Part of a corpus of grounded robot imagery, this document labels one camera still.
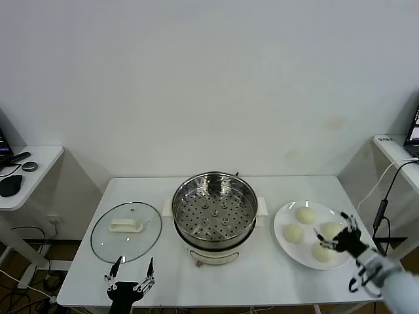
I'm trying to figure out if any black hanging cable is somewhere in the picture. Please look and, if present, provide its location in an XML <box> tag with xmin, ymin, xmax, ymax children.
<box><xmin>10</xmin><ymin>225</ymin><xmax>48</xmax><ymax>246</ymax></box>

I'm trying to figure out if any white wall socket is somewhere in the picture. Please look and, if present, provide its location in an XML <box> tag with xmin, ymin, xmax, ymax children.
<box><xmin>48</xmin><ymin>214</ymin><xmax>62</xmax><ymax>236</ymax></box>

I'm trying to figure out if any black remote stick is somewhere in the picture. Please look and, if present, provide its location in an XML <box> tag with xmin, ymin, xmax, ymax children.
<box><xmin>8</xmin><ymin>151</ymin><xmax>32</xmax><ymax>163</ymax></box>

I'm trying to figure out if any round white plate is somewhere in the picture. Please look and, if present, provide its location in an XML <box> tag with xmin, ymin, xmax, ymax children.
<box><xmin>273</xmin><ymin>200</ymin><xmax>355</xmax><ymax>271</ymax></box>

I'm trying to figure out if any white side table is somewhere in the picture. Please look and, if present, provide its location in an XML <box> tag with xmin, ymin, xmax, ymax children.
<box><xmin>0</xmin><ymin>145</ymin><xmax>65</xmax><ymax>288</ymax></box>
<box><xmin>373</xmin><ymin>133</ymin><xmax>419</xmax><ymax>288</ymax></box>

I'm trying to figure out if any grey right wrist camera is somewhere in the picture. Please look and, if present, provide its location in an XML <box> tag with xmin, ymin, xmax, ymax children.
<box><xmin>353</xmin><ymin>263</ymin><xmax>374</xmax><ymax>287</ymax></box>

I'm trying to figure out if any white floor cable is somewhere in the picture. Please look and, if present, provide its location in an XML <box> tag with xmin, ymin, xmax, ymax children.
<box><xmin>0</xmin><ymin>268</ymin><xmax>55</xmax><ymax>300</ymax></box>

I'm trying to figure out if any black open laptop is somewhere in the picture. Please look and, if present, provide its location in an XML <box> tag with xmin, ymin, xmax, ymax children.
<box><xmin>404</xmin><ymin>103</ymin><xmax>419</xmax><ymax>156</ymax></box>

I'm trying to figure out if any white steamed baozi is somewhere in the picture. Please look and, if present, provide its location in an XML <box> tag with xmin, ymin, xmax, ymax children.
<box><xmin>282</xmin><ymin>224</ymin><xmax>304</xmax><ymax>244</ymax></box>
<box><xmin>319</xmin><ymin>221</ymin><xmax>343</xmax><ymax>239</ymax></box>
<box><xmin>295</xmin><ymin>206</ymin><xmax>317</xmax><ymax>226</ymax></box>
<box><xmin>310</xmin><ymin>241</ymin><xmax>335</xmax><ymax>263</ymax></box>

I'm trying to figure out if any glass lid with white handle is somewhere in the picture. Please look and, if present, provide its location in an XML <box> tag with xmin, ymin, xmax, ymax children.
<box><xmin>90</xmin><ymin>201</ymin><xmax>164</xmax><ymax>264</ymax></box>

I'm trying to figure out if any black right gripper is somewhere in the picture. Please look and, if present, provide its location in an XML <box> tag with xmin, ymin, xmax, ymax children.
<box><xmin>313</xmin><ymin>211</ymin><xmax>369</xmax><ymax>260</ymax></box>

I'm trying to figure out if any stainless steel steamer basket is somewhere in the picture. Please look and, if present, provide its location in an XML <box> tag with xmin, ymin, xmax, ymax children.
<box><xmin>172</xmin><ymin>171</ymin><xmax>259</xmax><ymax>242</ymax></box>

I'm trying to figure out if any stainless steel steamer pot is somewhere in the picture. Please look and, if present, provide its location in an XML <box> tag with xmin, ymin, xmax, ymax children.
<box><xmin>162</xmin><ymin>195</ymin><xmax>269</xmax><ymax>268</ymax></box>

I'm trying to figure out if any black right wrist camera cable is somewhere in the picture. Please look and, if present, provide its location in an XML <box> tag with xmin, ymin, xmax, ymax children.
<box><xmin>348</xmin><ymin>276</ymin><xmax>384</xmax><ymax>298</ymax></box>

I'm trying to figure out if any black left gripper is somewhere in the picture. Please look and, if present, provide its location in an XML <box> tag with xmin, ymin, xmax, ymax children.
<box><xmin>103</xmin><ymin>256</ymin><xmax>157</xmax><ymax>314</ymax></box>

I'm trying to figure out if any black cable with adapter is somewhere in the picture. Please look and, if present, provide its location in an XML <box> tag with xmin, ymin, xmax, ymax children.
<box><xmin>373</xmin><ymin>159</ymin><xmax>419</xmax><ymax>259</ymax></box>

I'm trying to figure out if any computer monitor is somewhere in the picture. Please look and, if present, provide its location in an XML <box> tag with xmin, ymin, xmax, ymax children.
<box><xmin>0</xmin><ymin>126</ymin><xmax>16</xmax><ymax>169</ymax></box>

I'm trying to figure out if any thin black desk cable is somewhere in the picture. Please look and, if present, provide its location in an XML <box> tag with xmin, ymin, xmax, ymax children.
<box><xmin>0</xmin><ymin>162</ymin><xmax>21</xmax><ymax>179</ymax></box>

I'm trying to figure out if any black computer mouse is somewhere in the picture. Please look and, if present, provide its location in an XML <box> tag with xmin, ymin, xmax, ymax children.
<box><xmin>0</xmin><ymin>174</ymin><xmax>24</xmax><ymax>198</ymax></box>

